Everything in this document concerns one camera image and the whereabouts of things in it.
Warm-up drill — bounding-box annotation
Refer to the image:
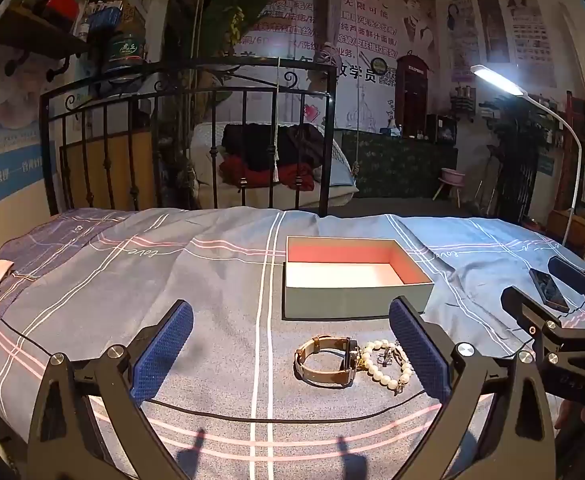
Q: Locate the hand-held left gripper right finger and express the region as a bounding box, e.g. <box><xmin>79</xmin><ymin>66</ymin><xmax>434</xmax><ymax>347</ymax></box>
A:
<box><xmin>388</xmin><ymin>296</ymin><xmax>558</xmax><ymax>480</ymax></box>

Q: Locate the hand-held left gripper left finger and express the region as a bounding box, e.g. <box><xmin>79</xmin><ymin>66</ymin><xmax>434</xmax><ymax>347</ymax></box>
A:
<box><xmin>26</xmin><ymin>299</ymin><xmax>194</xmax><ymax>480</ymax></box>

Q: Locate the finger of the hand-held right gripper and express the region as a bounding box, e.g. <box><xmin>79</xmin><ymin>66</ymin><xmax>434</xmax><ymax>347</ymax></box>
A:
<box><xmin>501</xmin><ymin>286</ymin><xmax>564</xmax><ymax>361</ymax></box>
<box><xmin>548</xmin><ymin>256</ymin><xmax>585</xmax><ymax>322</ymax></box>

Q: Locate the white pearl bracelet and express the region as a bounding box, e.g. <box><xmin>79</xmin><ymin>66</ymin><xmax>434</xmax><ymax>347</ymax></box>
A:
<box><xmin>359</xmin><ymin>340</ymin><xmax>414</xmax><ymax>395</ymax></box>

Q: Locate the beige strap wristwatch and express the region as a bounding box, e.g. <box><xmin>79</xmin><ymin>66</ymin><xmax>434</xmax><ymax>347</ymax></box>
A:
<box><xmin>293</xmin><ymin>335</ymin><xmax>360</xmax><ymax>388</ymax></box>

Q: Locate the green box with pink lining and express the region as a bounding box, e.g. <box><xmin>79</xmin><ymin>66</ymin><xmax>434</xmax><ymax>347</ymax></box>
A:
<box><xmin>282</xmin><ymin>235</ymin><xmax>435</xmax><ymax>321</ymax></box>

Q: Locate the black smartphone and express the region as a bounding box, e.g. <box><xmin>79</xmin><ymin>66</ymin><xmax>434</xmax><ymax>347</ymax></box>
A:
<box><xmin>529</xmin><ymin>268</ymin><xmax>570</xmax><ymax>311</ymax></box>

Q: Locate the brown box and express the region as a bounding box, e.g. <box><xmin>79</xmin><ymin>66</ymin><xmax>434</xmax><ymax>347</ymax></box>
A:
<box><xmin>547</xmin><ymin>207</ymin><xmax>585</xmax><ymax>256</ymax></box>

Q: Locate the black metal plant rack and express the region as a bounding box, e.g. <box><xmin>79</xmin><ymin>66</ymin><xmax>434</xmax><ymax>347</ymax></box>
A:
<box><xmin>492</xmin><ymin>105</ymin><xmax>558</xmax><ymax>221</ymax></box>

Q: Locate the pink stool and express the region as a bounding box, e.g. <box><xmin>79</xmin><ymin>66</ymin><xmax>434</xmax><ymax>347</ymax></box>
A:
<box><xmin>432</xmin><ymin>167</ymin><xmax>465</xmax><ymax>206</ymax></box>

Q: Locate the green patterned counter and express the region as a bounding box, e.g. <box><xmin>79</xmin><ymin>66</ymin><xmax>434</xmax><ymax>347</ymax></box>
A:
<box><xmin>339</xmin><ymin>129</ymin><xmax>459</xmax><ymax>198</ymax></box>

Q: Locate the yellow wooden board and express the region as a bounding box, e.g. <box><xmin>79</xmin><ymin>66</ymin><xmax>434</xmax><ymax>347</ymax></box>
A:
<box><xmin>60</xmin><ymin>135</ymin><xmax>193</xmax><ymax>211</ymax></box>

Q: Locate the red clothing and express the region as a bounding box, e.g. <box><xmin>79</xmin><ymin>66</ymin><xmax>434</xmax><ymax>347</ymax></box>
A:
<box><xmin>220</xmin><ymin>155</ymin><xmax>315</xmax><ymax>191</ymax></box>

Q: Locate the white wicker hanging chair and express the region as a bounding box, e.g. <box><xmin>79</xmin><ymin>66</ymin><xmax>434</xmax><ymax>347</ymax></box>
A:
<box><xmin>190</xmin><ymin>121</ymin><xmax>360</xmax><ymax>201</ymax></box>

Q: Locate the white floor lamp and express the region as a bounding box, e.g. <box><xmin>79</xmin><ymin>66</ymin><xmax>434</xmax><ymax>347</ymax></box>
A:
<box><xmin>469</xmin><ymin>64</ymin><xmax>585</xmax><ymax>261</ymax></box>

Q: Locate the black clothing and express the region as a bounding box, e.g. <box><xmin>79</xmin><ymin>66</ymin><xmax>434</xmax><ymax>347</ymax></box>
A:
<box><xmin>221</xmin><ymin>122</ymin><xmax>325</xmax><ymax>171</ymax></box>

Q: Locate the red booth cabinet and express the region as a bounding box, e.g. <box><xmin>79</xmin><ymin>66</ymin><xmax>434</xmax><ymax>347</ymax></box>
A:
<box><xmin>395</xmin><ymin>54</ymin><xmax>433</xmax><ymax>138</ymax></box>

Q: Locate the green round tin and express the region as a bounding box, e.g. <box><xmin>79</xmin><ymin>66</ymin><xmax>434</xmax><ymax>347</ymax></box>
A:
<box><xmin>106</xmin><ymin>35</ymin><xmax>146</xmax><ymax>68</ymax></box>

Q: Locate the blue box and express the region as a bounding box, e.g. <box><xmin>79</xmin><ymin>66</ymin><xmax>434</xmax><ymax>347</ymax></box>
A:
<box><xmin>90</xmin><ymin>2</ymin><xmax>123</xmax><ymax>31</ymax></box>

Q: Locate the red box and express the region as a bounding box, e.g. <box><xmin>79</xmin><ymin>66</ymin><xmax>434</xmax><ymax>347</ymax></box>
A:
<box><xmin>45</xmin><ymin>0</ymin><xmax>80</xmax><ymax>21</ymax></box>

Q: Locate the white tassel cord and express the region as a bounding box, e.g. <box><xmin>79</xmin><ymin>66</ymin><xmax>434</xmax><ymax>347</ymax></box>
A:
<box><xmin>271</xmin><ymin>57</ymin><xmax>282</xmax><ymax>183</ymax></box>

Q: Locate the black iron bed frame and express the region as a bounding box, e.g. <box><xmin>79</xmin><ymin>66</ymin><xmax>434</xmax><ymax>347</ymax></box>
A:
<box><xmin>40</xmin><ymin>60</ymin><xmax>338</xmax><ymax>217</ymax></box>

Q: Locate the white portrait wall poster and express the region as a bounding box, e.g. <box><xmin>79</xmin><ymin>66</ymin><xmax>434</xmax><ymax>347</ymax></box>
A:
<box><xmin>502</xmin><ymin>0</ymin><xmax>558</xmax><ymax>88</ymax></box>

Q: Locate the blue and white wall poster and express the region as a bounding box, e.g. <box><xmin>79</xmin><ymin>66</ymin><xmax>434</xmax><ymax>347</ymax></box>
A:
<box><xmin>0</xmin><ymin>45</ymin><xmax>53</xmax><ymax>213</ymax></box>

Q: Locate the narrow dark wall poster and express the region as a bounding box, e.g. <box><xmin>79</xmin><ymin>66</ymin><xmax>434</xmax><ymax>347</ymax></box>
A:
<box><xmin>477</xmin><ymin>0</ymin><xmax>515</xmax><ymax>66</ymax></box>

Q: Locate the narrow pink wall poster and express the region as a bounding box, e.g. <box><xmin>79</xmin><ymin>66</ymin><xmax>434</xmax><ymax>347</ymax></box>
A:
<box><xmin>447</xmin><ymin>0</ymin><xmax>480</xmax><ymax>83</ymax></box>

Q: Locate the large printed wall poster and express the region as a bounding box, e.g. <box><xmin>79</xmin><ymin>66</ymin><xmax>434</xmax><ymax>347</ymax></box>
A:
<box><xmin>252</xmin><ymin>0</ymin><xmax>448</xmax><ymax>131</ymax></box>

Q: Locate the wooden wall shelf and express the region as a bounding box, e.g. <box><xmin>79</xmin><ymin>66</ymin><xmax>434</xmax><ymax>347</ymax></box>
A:
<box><xmin>0</xmin><ymin>10</ymin><xmax>93</xmax><ymax>81</ymax></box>

